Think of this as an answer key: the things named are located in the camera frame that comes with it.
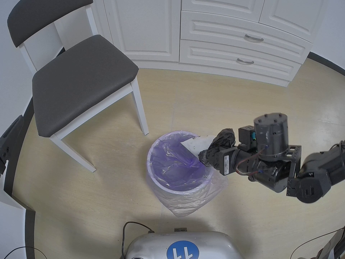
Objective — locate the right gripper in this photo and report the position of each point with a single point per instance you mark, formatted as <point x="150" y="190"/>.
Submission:
<point x="242" y="162"/>

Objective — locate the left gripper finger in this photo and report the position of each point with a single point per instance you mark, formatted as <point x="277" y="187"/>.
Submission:
<point x="10" y="136"/>

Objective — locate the black plastic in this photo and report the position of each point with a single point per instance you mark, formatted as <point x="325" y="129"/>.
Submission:
<point x="223" y="138"/>

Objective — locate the purple plastic bag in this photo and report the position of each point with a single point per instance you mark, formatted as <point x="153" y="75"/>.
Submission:
<point x="172" y="166"/>

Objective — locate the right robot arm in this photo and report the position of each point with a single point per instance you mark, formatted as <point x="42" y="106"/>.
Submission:
<point x="272" y="133"/>

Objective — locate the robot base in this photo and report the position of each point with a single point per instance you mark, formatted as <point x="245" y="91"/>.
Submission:
<point x="183" y="244"/>

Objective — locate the white trash bin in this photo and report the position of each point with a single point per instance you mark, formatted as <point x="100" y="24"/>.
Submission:
<point x="175" y="192"/>

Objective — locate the white chair with grey seat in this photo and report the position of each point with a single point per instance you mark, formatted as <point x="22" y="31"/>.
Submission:
<point x="80" y="77"/>

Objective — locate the white wardrobe with drawers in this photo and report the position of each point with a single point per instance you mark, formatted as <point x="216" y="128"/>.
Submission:
<point x="221" y="23"/>

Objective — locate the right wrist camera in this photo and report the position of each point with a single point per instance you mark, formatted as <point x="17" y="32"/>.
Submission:
<point x="245" y="136"/>

